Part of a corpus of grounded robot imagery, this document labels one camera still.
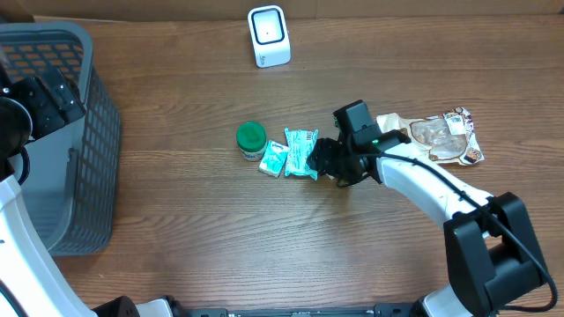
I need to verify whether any teal wipes packet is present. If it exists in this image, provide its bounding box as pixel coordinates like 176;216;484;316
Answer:
285;128;318;181

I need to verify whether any green lid jar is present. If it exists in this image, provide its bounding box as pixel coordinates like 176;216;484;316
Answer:
236;122;268;161

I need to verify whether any beige snack pouch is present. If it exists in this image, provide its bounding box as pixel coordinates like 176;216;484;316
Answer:
376;107;485;166

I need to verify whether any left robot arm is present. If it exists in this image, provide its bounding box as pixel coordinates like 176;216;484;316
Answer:
1;67;189;317

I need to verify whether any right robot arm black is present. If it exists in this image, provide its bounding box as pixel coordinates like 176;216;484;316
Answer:
307;100;559;317

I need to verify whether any white barcode scanner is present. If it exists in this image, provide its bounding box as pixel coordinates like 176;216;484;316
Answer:
248;4;291;69

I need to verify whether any grey plastic basket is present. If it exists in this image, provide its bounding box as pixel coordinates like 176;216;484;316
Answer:
1;22;122;256

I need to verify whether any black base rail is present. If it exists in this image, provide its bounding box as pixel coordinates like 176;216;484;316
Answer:
185;303;413;317

